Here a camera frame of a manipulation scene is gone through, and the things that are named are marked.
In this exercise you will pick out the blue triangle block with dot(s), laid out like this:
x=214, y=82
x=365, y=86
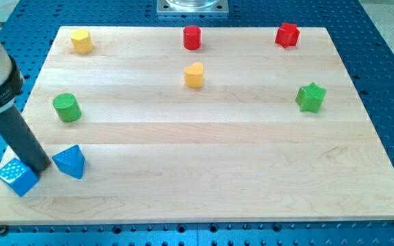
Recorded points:
x=70, y=161

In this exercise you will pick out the yellow heart block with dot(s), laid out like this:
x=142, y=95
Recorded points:
x=194, y=75

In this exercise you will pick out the light wooden board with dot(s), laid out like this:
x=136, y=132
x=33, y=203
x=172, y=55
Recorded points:
x=237, y=149

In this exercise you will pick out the red cylinder block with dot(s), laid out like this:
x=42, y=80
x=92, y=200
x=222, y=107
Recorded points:
x=192, y=37

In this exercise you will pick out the green star block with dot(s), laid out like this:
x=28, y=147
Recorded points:
x=310, y=97

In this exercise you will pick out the red star block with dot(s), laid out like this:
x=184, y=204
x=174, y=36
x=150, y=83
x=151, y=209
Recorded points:
x=287, y=35

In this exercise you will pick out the green cylinder block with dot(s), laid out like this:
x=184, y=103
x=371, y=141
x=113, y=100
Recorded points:
x=66, y=107

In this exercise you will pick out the yellow hexagon block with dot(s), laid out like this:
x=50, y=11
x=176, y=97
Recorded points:
x=81, y=41

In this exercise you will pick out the blue cube block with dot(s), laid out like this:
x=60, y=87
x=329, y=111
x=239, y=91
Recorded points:
x=18, y=176

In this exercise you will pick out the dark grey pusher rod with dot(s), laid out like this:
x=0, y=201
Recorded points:
x=22, y=141

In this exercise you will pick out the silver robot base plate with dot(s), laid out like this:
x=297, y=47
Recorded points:
x=192, y=7

